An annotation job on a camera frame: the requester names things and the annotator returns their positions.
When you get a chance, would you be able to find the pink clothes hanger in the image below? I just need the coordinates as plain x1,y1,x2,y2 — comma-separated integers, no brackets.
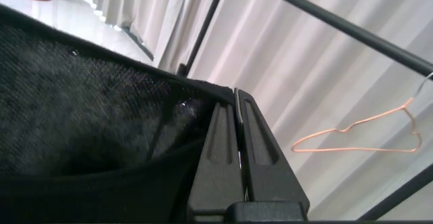
291,71,433,154

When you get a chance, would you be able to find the black clothes rack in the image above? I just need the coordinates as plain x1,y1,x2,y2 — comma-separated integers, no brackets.
175,0,433,222

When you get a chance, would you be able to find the black garment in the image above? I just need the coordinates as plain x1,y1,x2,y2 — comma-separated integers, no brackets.
0,3,237,222

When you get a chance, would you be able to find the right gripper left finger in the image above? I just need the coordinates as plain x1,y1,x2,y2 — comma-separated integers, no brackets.
187,102,246,222

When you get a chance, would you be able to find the white curtain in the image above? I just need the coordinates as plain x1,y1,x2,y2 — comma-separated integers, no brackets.
76,0,433,222

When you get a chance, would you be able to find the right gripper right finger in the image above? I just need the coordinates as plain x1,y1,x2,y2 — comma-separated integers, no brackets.
234,87,311,222

